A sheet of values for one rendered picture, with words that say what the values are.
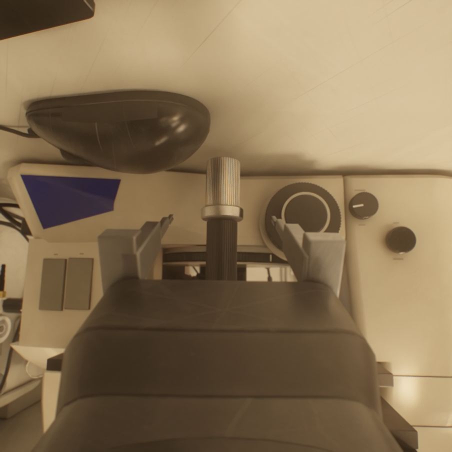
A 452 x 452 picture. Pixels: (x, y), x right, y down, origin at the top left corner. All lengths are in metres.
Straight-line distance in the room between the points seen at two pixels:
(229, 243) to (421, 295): 0.18
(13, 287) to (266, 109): 0.79
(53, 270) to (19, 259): 0.56
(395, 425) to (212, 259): 0.15
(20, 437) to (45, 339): 0.65
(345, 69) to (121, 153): 0.13
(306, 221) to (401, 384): 0.17
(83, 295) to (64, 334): 0.04
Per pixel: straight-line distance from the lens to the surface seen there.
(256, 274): 3.00
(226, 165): 0.25
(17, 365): 0.97
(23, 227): 0.47
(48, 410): 0.47
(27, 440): 0.99
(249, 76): 0.18
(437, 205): 0.35
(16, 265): 0.91
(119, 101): 0.20
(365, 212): 0.31
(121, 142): 0.19
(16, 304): 0.76
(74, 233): 0.35
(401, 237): 0.32
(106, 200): 0.31
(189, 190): 0.31
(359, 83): 0.20
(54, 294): 0.36
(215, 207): 0.24
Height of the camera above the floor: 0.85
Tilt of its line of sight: 8 degrees down
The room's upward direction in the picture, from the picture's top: 179 degrees counter-clockwise
